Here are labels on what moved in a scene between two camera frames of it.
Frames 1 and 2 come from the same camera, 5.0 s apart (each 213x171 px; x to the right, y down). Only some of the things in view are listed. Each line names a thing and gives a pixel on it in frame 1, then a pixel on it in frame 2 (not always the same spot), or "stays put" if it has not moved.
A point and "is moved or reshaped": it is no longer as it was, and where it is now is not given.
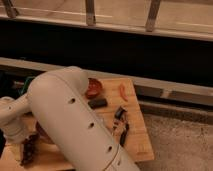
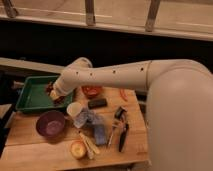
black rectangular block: (97, 103) stays put
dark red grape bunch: (28, 149) is moved or reshaped
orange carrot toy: (122, 93) stays put
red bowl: (94, 88) stays put
